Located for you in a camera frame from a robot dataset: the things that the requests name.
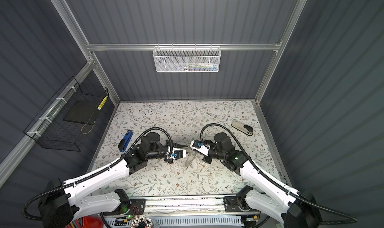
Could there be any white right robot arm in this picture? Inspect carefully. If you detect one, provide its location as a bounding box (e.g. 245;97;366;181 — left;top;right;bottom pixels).
191;133;322;228

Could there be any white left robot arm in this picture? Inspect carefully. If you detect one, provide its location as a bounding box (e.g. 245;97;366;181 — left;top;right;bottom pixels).
38;132;188;228

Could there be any blue stapler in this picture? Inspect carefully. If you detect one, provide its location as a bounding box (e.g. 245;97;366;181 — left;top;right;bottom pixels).
118;130;134;153

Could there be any yellow marker pen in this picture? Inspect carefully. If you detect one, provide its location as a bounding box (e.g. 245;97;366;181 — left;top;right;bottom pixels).
97;95;108;110

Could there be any black pad in basket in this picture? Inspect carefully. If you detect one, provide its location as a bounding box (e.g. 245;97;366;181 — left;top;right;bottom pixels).
63;101;101;125

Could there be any red round object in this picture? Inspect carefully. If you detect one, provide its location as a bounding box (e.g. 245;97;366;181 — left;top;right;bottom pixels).
82;216;104;228

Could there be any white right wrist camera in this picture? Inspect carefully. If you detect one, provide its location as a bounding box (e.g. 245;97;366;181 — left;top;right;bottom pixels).
190;140;211;156

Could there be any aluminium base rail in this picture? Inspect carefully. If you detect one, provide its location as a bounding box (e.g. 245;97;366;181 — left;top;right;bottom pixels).
141;194;260;217

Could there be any white perforated cable tray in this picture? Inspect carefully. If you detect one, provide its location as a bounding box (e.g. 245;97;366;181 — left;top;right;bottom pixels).
103;215;245;228

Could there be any round LED ring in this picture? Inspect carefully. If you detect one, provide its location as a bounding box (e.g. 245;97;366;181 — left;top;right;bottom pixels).
130;215;154;228

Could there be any white wire mesh basket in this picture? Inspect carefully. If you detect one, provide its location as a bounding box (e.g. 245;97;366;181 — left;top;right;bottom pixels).
153;47;222;73

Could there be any black wire basket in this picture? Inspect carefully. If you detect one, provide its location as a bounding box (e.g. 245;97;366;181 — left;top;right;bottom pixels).
24;79;109;152

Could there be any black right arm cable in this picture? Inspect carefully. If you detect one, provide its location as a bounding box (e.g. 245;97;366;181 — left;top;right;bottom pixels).
200;123;358;225

